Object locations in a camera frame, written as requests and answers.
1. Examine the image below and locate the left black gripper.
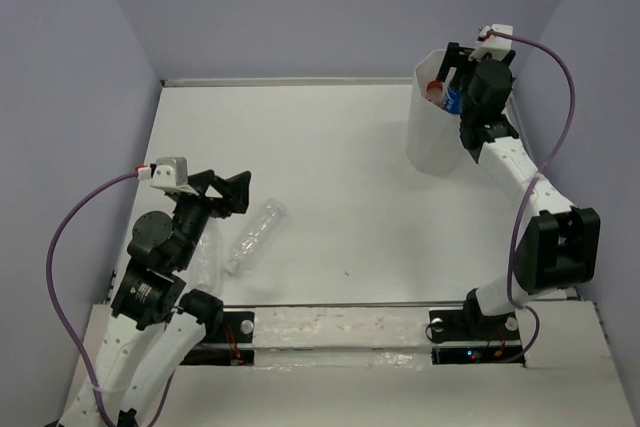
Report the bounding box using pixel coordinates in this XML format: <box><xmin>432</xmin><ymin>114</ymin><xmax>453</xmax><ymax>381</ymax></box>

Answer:
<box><xmin>175</xmin><ymin>168</ymin><xmax>253</xmax><ymax>268</ymax></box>

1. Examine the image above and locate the clear bottle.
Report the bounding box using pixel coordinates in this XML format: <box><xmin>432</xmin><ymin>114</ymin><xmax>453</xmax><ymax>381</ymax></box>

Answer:
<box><xmin>223</xmin><ymin>198</ymin><xmax>288</xmax><ymax>277</ymax></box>

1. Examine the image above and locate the blue label water bottle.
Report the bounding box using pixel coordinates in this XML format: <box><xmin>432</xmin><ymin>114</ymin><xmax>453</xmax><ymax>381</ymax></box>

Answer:
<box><xmin>442</xmin><ymin>76</ymin><xmax>463</xmax><ymax>115</ymax></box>

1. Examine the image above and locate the red cap small bottle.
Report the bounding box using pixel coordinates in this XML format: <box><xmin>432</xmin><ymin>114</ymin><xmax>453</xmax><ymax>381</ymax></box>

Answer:
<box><xmin>425</xmin><ymin>80</ymin><xmax>445</xmax><ymax>107</ymax></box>

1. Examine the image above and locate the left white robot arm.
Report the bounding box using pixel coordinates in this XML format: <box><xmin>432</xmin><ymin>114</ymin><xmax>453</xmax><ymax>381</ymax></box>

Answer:
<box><xmin>45</xmin><ymin>164</ymin><xmax>251</xmax><ymax>426</ymax></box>

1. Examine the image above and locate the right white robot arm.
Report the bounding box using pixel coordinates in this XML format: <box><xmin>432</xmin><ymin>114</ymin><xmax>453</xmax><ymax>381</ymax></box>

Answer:
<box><xmin>426</xmin><ymin>43</ymin><xmax>601</xmax><ymax>344</ymax></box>

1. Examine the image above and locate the white octagonal plastic bin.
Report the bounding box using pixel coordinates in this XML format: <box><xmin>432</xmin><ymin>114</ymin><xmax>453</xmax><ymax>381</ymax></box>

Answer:
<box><xmin>404</xmin><ymin>48</ymin><xmax>516</xmax><ymax>178</ymax></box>

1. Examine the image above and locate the crumpled clear plastic bag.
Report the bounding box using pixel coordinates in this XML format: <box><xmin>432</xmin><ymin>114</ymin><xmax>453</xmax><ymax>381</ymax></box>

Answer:
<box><xmin>189</xmin><ymin>237</ymin><xmax>223</xmax><ymax>297</ymax></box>

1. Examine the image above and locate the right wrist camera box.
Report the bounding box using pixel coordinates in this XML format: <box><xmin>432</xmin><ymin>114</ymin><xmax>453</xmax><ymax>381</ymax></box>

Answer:
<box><xmin>469</xmin><ymin>24</ymin><xmax>513</xmax><ymax>61</ymax></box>

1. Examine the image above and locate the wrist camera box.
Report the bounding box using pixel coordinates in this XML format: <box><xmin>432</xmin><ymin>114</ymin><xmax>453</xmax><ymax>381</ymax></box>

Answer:
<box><xmin>151</xmin><ymin>157</ymin><xmax>188</xmax><ymax>192</ymax></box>
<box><xmin>469</xmin><ymin>24</ymin><xmax>513</xmax><ymax>61</ymax></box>

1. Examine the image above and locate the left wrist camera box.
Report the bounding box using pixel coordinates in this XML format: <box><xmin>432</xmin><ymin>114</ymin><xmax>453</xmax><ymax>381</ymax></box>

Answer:
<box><xmin>151</xmin><ymin>157</ymin><xmax>188</xmax><ymax>192</ymax></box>

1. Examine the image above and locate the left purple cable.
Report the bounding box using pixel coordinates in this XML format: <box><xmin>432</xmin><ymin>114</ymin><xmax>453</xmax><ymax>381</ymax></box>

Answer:
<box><xmin>45</xmin><ymin>169</ymin><xmax>176</xmax><ymax>422</ymax></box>

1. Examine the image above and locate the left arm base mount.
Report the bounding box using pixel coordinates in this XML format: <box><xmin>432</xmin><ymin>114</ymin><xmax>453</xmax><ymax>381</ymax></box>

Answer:
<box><xmin>181</xmin><ymin>310</ymin><xmax>255</xmax><ymax>367</ymax></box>

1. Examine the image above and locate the metal rail front edge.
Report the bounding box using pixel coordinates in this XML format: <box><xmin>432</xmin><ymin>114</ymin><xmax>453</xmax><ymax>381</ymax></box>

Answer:
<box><xmin>225</xmin><ymin>300</ymin><xmax>464</xmax><ymax>310</ymax></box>

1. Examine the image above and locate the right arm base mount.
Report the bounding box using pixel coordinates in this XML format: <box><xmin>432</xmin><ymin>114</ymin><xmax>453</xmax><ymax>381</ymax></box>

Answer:
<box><xmin>425</xmin><ymin>309</ymin><xmax>525</xmax><ymax>365</ymax></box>

